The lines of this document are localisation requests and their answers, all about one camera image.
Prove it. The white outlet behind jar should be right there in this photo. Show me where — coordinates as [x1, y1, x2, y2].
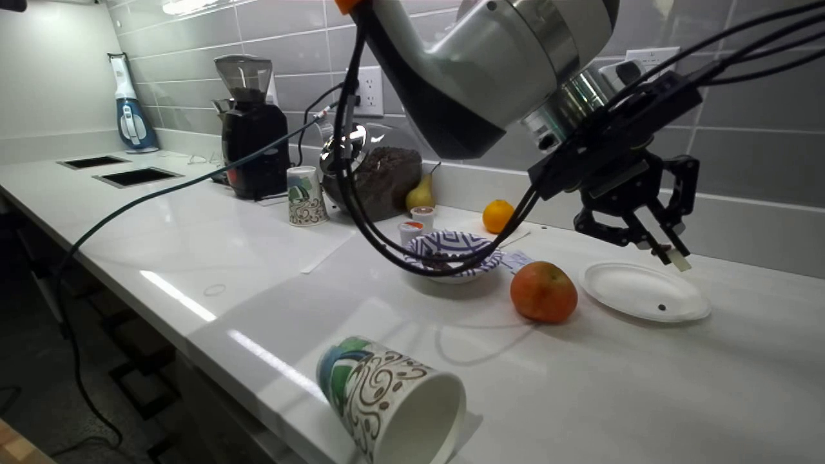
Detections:
[355, 67, 383, 117]

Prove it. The patterned paper cup lying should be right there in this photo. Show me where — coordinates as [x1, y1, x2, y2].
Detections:
[316, 339, 466, 464]

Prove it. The white wall outlet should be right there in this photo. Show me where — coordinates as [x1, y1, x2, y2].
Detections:
[617, 47, 679, 86]

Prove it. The small orange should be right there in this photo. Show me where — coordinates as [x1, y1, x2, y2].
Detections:
[481, 199, 516, 234]

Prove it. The yellow pear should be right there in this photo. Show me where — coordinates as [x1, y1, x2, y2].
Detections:
[405, 177, 435, 210]

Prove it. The white blue sugar packet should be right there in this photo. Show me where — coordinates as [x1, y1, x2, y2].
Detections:
[502, 251, 530, 273]

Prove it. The small patterned cup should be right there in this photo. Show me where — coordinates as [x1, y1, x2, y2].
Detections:
[285, 166, 324, 224]

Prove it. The blue white bottle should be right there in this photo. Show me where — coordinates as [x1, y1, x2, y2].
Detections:
[109, 54, 160, 153]

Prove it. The black coffee grinder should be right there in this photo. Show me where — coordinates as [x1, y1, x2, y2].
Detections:
[213, 54, 288, 201]

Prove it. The small white creamer cup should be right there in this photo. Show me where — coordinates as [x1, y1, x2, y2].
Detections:
[398, 220, 426, 248]

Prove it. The black power cable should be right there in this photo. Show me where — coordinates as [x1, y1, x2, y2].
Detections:
[51, 78, 362, 449]

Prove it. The white paper plate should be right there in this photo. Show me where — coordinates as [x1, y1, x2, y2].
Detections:
[582, 264, 711, 324]

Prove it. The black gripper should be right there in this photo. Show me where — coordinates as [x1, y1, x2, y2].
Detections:
[527, 73, 702, 265]

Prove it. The red yellow apple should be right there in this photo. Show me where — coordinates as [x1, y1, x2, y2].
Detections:
[510, 261, 578, 324]

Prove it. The cream plastic spoon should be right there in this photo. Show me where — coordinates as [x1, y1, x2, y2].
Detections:
[668, 251, 690, 273]

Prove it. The blue patterned paper bowl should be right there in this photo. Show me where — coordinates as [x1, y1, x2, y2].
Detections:
[403, 230, 502, 283]

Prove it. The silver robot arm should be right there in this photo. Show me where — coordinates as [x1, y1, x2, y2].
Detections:
[334, 0, 702, 264]

